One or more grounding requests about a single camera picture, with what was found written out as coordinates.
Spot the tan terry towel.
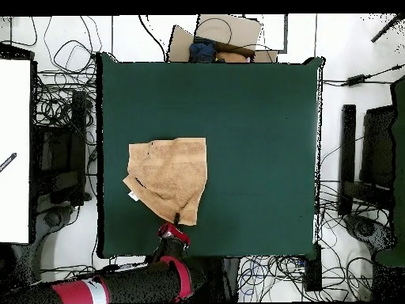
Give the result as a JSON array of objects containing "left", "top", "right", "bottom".
[{"left": 122, "top": 136, "right": 209, "bottom": 227}]

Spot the grey curved stand foot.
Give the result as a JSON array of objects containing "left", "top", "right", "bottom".
[{"left": 32, "top": 205, "right": 80, "bottom": 276}]

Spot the dark green table cloth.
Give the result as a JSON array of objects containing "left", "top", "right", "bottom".
[{"left": 96, "top": 51, "right": 325, "bottom": 259}]

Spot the black power strip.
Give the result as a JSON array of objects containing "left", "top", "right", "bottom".
[{"left": 304, "top": 243, "right": 323, "bottom": 292}]

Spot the orange cloth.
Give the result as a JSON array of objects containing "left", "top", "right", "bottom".
[{"left": 214, "top": 51, "right": 248, "bottom": 63}]

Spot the dark blue cloth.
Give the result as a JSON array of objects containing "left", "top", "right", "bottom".
[{"left": 188, "top": 36, "right": 218, "bottom": 63}]

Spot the black pen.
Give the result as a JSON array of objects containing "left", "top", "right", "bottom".
[{"left": 0, "top": 152, "right": 17, "bottom": 173}]

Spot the black upright bar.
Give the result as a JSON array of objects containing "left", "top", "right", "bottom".
[{"left": 338, "top": 104, "right": 357, "bottom": 216}]

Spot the black stand foot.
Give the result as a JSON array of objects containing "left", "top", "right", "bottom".
[{"left": 343, "top": 213, "right": 396, "bottom": 254}]

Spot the brown cardboard box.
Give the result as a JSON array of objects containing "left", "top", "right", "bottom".
[{"left": 166, "top": 13, "right": 279, "bottom": 63}]

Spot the black chair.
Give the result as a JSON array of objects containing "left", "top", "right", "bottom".
[{"left": 360, "top": 105, "right": 396, "bottom": 191}]

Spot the black power adaptor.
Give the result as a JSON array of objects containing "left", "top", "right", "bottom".
[{"left": 340, "top": 74, "right": 369, "bottom": 87}]

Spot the dark green cloth cover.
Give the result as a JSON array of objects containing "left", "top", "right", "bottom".
[{"left": 374, "top": 74, "right": 405, "bottom": 267}]

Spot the black rod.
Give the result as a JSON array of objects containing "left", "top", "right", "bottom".
[{"left": 370, "top": 13, "right": 405, "bottom": 44}]

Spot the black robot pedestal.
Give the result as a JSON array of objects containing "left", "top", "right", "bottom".
[{"left": 205, "top": 256, "right": 241, "bottom": 303}]

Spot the black cable tangle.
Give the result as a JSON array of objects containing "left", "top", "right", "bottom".
[
  {"left": 31, "top": 15, "right": 104, "bottom": 127},
  {"left": 237, "top": 177, "right": 393, "bottom": 302}
]

